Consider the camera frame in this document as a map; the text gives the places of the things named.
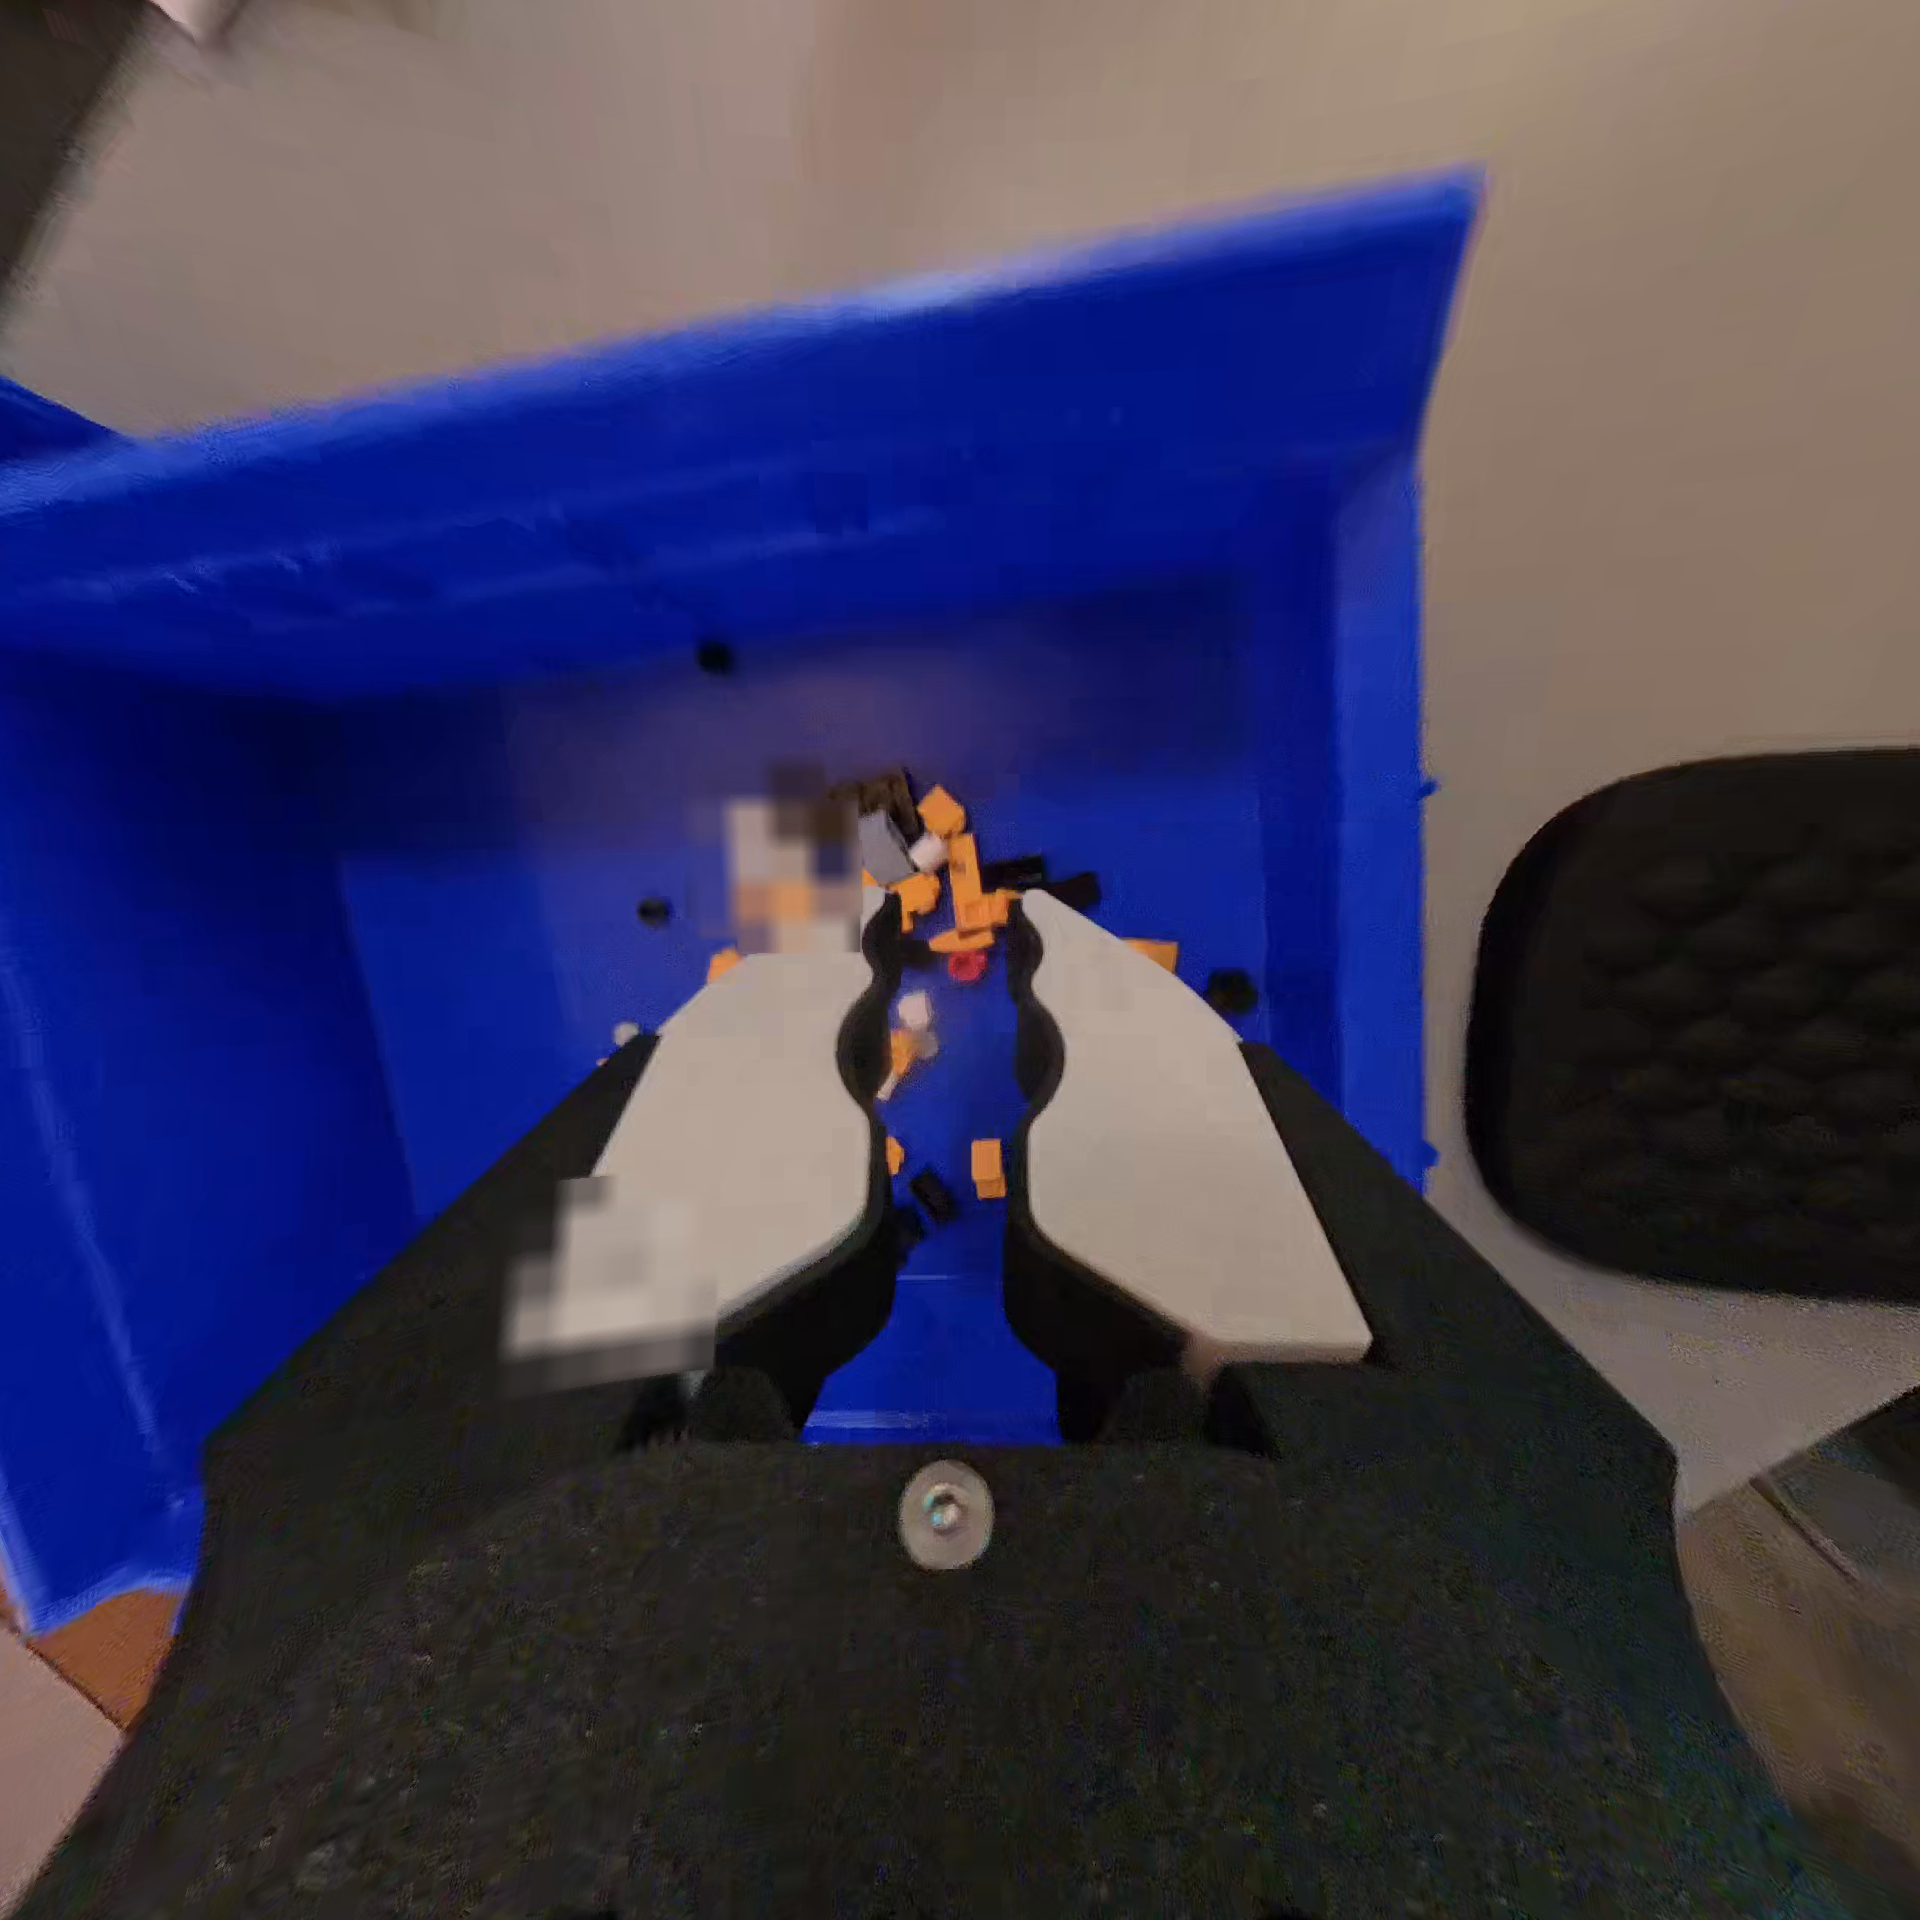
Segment black quilted cushion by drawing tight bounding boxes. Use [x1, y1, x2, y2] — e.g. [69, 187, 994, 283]
[1462, 748, 1920, 1305]

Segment heap of orange lego pieces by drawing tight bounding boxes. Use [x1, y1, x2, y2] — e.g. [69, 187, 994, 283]
[600, 763, 1259, 1249]

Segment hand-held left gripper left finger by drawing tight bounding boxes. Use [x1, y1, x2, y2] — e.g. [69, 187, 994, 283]
[589, 892, 903, 1430]

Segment blue plastic bin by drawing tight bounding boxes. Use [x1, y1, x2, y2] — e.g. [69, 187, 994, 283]
[0, 165, 1489, 1639]

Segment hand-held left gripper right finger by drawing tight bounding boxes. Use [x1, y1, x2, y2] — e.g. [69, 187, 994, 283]
[995, 888, 1374, 1430]

